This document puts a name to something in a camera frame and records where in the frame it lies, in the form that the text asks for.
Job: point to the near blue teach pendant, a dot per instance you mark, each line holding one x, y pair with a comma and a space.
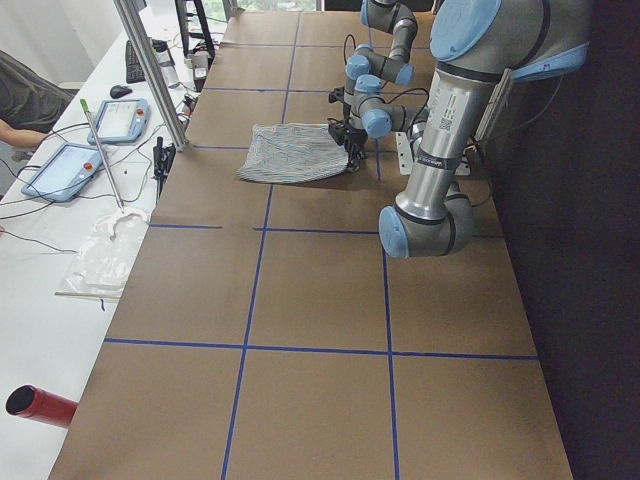
64, 174

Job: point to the seated person grey shirt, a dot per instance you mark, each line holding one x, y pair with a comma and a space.
30, 104

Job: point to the red cylinder tube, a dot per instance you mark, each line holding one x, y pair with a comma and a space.
39, 405

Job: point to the black computer mouse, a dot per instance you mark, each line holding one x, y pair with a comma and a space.
119, 91

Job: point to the black clamp bar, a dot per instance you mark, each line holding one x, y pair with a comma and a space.
163, 157

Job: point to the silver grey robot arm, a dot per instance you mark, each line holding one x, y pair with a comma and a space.
392, 64
473, 44

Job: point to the far blue teach pendant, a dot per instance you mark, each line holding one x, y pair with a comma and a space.
121, 121

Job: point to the black keyboard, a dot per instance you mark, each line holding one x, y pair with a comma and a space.
134, 72

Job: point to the metal rod green tip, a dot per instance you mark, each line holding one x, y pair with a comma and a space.
103, 155

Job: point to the navy white striped polo shirt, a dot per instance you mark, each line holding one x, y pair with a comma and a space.
292, 153

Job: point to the blue teach pendant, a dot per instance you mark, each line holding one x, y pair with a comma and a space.
64, 174
121, 121

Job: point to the clear plastic bag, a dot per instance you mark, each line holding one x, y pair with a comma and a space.
104, 261

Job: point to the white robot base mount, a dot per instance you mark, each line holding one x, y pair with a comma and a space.
409, 150

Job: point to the grey aluminium frame post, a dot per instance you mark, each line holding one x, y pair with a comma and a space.
141, 43

